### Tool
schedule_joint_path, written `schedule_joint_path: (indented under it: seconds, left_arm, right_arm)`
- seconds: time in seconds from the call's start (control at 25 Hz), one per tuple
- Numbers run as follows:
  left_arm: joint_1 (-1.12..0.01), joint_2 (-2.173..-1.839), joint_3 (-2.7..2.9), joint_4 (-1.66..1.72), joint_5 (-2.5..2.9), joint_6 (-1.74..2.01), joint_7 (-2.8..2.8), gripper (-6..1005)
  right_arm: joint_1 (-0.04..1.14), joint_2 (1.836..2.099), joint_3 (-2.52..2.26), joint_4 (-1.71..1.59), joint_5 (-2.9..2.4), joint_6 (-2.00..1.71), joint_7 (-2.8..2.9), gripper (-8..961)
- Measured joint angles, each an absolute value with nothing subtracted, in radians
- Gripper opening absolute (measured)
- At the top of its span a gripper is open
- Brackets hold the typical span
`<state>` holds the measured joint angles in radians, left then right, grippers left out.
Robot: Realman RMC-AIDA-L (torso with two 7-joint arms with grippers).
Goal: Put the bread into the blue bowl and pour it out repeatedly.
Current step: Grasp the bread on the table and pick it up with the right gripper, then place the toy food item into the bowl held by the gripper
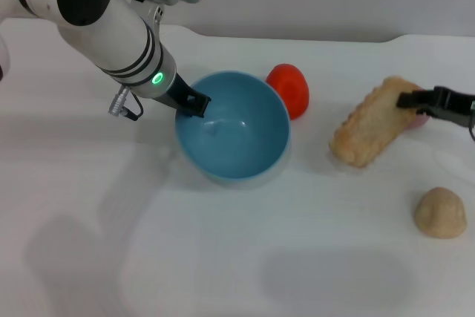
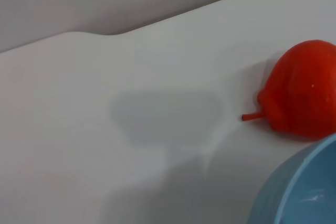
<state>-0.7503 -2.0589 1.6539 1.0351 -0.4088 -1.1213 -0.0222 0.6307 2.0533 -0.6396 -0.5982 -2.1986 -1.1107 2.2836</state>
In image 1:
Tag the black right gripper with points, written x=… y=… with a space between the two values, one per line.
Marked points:
x=451 y=105

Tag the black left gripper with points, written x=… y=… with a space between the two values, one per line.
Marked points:
x=177 y=95

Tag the blue bowl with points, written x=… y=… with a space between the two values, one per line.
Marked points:
x=232 y=127

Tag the orange striped long bread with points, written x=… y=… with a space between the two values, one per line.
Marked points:
x=373 y=124

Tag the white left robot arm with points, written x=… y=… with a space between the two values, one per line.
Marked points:
x=96 y=23

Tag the beige round bread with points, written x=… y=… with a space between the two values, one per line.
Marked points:
x=441 y=213

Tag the pink peach toy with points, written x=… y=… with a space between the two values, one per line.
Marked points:
x=419 y=120

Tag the red pear toy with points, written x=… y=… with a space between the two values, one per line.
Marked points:
x=291 y=90

